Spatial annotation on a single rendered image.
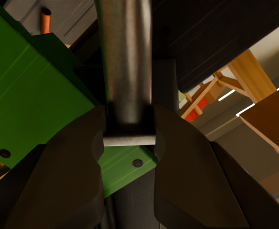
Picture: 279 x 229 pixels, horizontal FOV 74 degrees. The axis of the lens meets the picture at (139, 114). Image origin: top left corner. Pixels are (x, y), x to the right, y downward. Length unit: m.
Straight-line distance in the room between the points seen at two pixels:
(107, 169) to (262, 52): 9.71
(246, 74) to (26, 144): 0.89
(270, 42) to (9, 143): 9.88
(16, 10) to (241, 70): 0.83
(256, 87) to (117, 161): 0.86
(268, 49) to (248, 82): 8.95
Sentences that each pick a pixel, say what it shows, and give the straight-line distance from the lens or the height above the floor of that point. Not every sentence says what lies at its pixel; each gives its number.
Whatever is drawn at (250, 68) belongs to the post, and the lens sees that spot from 0.96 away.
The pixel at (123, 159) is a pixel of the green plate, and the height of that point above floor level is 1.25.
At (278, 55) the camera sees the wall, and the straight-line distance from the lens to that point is 10.07.
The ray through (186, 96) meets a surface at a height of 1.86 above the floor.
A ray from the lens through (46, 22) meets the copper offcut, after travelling 0.59.
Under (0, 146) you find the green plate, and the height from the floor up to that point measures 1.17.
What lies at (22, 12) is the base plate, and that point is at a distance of 0.55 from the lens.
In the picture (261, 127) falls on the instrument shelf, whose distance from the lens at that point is 0.61.
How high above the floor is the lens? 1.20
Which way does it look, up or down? 6 degrees up
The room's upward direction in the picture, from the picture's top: 141 degrees clockwise
